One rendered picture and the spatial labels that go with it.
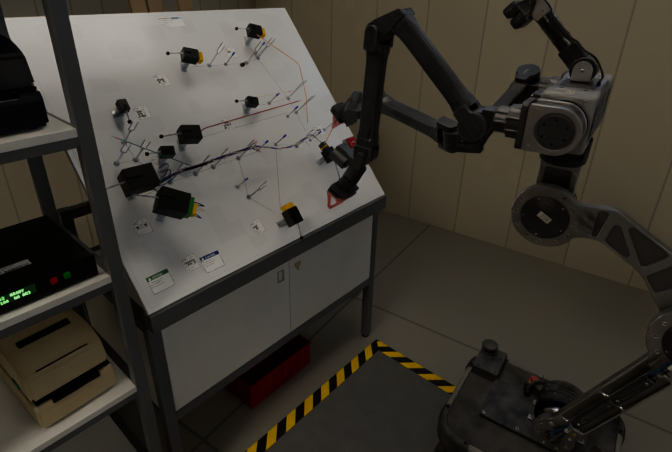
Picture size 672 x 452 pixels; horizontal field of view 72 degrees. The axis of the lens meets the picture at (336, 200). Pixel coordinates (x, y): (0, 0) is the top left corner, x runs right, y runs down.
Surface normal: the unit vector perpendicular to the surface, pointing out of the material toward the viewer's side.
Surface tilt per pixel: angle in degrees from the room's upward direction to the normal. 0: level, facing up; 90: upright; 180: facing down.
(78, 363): 72
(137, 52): 50
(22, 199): 90
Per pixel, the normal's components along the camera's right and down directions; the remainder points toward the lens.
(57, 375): 0.75, -0.01
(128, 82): 0.58, -0.36
